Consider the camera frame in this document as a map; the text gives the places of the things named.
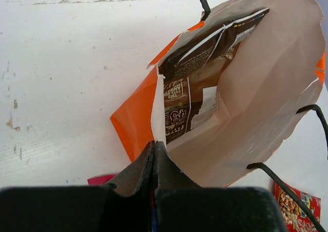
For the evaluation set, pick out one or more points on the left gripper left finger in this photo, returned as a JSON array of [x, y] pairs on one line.
[[123, 203]]

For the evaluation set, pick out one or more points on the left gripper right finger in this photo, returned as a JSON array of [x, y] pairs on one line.
[[183, 205]]

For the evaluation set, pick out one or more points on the orange paper bag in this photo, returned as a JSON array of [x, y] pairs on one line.
[[277, 70]]

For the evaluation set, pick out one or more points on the small pink snack packet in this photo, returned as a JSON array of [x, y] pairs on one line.
[[99, 180]]

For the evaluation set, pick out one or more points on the brown snack bag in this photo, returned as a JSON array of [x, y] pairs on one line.
[[191, 73]]

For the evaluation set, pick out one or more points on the red snack bag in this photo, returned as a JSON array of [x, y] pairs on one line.
[[293, 216]]

